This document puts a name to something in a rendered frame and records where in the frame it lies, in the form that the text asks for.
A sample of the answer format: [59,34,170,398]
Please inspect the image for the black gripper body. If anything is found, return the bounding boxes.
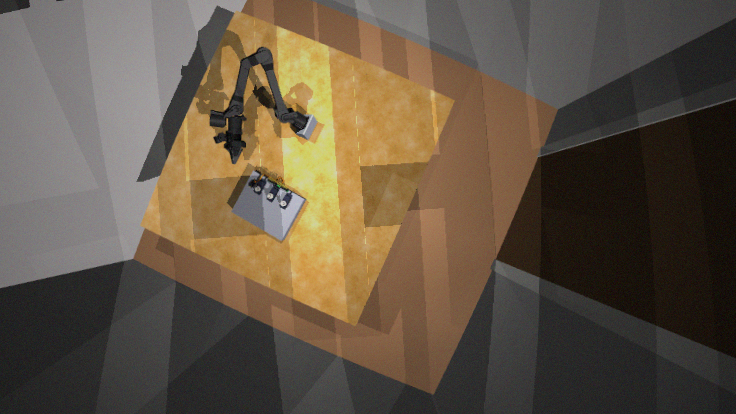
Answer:
[224,128,246,149]

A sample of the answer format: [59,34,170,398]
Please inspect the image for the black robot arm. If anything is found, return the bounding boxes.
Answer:
[210,47,309,144]

